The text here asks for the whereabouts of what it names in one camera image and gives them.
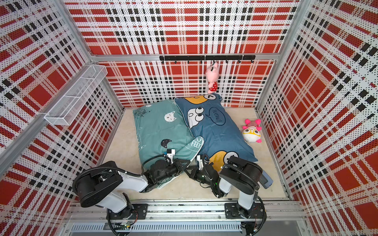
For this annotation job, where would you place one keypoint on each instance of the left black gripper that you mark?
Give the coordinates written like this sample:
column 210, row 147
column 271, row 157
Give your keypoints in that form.
column 178, row 165

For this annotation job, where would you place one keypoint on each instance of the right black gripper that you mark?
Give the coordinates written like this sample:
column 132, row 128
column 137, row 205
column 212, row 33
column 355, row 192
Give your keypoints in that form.
column 195, row 170

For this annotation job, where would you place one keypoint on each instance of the green cat-print pillow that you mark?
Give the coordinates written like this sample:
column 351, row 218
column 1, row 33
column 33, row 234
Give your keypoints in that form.
column 160, row 126

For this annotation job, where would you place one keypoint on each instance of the blue cartoon-print pillow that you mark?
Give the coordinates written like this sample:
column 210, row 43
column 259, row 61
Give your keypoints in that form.
column 207, row 118

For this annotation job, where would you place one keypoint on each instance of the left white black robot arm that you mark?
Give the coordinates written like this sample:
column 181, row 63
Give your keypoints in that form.
column 105, row 185

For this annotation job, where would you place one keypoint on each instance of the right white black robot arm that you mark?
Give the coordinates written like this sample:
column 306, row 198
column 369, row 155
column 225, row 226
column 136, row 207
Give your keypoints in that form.
column 244, row 175

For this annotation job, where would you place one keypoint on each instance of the pink yellow plush toy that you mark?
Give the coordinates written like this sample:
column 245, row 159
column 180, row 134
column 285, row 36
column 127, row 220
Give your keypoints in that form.
column 252, row 131

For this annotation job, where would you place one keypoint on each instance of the pink hanging plush toy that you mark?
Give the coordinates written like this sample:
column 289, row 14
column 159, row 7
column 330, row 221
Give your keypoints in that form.
column 212, row 76

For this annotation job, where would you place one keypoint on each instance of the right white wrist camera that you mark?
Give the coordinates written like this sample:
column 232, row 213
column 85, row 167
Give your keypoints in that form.
column 201, row 161

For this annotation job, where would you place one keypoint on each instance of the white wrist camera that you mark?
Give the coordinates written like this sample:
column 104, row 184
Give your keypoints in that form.
column 201, row 161
column 169, row 154

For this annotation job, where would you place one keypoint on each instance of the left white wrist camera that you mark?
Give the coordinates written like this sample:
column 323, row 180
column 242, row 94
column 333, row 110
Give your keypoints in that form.
column 169, row 154

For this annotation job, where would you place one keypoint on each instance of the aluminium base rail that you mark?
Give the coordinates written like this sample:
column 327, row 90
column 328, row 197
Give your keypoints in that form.
column 193, row 217

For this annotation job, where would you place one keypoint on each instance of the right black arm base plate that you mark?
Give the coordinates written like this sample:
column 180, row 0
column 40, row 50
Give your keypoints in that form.
column 235, row 211

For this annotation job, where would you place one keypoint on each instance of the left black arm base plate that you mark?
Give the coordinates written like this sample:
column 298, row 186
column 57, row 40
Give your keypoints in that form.
column 137, row 211

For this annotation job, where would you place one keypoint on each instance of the black wall hook rail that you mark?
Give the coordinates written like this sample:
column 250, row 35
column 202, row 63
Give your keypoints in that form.
column 208, row 58

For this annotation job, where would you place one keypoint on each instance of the white wire mesh basket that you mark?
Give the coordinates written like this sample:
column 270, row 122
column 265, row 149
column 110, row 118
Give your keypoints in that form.
column 65, row 111

